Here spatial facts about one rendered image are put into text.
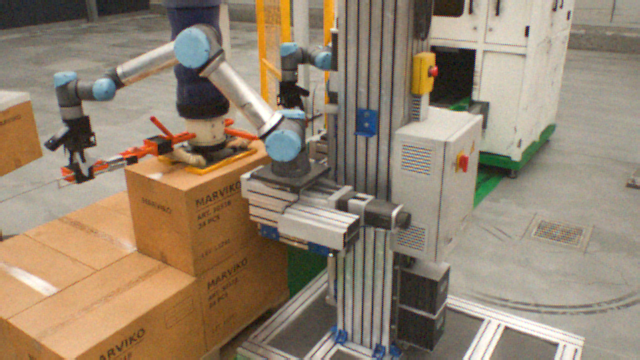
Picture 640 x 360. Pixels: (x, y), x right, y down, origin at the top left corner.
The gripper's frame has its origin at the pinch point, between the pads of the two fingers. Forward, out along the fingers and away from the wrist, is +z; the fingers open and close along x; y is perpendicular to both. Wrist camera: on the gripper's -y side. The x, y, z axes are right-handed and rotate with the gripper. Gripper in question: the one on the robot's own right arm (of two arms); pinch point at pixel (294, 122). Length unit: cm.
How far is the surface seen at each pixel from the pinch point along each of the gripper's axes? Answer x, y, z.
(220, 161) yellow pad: -13.0, 33.9, 11.2
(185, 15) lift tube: -20, 39, -49
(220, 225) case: -6, 43, 36
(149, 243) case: -34, 60, 47
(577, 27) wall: -100, -880, 72
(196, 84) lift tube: -19.7, 37.2, -21.9
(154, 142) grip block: -23, 58, -2
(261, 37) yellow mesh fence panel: -136, -122, -9
